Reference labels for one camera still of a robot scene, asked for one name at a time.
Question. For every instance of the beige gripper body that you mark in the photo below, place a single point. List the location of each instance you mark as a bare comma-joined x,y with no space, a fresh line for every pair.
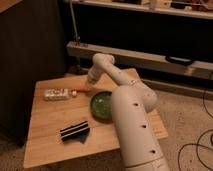
88,86

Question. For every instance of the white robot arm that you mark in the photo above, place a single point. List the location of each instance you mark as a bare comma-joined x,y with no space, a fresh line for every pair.
130,104

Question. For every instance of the green ceramic plate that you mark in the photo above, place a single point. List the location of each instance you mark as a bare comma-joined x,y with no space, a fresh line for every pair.
100,105

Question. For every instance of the clear plastic water bottle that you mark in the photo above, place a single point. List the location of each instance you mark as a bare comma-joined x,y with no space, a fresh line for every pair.
58,94

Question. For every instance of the metal vertical pole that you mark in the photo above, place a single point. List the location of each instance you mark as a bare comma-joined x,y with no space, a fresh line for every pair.
76,35

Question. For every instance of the wooden folding table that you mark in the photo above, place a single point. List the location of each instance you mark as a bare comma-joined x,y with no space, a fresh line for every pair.
44,145

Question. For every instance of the dark cabinet on left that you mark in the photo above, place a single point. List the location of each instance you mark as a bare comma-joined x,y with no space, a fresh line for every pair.
31,49

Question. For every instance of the wooden shelf with items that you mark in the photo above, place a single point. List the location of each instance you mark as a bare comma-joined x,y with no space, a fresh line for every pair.
153,6

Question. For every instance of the black handle on rail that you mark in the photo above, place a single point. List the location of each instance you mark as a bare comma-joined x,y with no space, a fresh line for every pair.
179,61

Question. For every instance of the grey metal floor rail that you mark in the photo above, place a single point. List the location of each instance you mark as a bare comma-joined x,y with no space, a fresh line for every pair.
142,60

